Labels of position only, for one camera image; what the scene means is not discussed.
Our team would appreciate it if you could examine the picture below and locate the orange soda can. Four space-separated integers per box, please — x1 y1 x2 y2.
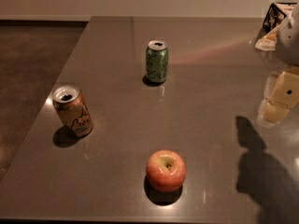
52 85 93 138

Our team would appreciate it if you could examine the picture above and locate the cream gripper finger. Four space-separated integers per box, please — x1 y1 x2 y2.
263 74 278 98
257 70 299 124

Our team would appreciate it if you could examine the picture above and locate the red apple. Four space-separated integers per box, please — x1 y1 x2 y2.
146 149 186 193

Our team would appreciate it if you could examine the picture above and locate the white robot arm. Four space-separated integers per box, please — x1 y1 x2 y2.
255 2 299 127

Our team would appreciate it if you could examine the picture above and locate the green soda can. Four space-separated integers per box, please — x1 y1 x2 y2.
146 40 169 83

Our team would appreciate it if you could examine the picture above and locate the black wire basket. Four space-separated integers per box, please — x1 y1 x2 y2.
263 2 297 33

